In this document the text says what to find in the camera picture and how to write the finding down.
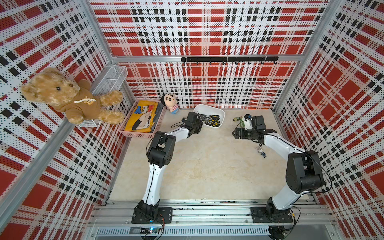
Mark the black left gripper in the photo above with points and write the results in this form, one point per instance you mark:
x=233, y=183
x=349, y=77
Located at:
x=199, y=121

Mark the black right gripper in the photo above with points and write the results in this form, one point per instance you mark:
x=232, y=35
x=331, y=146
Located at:
x=242, y=136

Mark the white plastic storage box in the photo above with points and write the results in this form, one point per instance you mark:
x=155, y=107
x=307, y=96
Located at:
x=208, y=110

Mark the black yellow file tool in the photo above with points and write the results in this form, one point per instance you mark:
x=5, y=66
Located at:
x=210, y=120

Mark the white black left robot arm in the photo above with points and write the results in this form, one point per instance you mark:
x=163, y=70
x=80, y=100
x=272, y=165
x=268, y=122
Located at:
x=161, y=151

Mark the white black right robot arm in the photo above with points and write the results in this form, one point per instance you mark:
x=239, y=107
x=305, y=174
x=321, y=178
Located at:
x=304, y=173

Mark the cartoon boy doll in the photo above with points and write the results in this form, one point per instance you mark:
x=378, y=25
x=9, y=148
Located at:
x=169, y=100

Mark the pink perforated basket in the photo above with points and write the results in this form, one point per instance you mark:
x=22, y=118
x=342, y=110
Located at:
x=160, y=113

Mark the yellow printed cloth bag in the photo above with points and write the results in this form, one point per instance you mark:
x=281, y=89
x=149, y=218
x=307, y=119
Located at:
x=142, y=118

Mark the green circuit board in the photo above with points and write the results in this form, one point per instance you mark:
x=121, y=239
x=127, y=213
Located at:
x=150, y=231

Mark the brown teddy bear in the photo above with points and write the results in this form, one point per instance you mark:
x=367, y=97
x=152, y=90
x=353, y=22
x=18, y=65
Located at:
x=74, y=99

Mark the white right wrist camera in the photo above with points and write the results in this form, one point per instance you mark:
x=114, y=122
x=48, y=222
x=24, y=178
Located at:
x=247, y=124

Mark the pink eared keychain charm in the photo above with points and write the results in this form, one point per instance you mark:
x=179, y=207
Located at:
x=260, y=150

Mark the green camouflage keychain toy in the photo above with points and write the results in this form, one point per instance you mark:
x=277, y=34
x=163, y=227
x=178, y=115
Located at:
x=238, y=119

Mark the black wall hook rail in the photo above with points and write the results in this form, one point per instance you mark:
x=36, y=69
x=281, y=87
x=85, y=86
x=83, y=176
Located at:
x=260, y=59

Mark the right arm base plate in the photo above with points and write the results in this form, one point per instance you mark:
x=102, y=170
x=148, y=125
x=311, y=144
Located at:
x=270, y=214

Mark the clear wall-mounted basket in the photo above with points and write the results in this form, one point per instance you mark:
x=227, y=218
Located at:
x=110, y=79

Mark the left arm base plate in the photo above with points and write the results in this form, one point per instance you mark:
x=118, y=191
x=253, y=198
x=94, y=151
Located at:
x=144, y=213

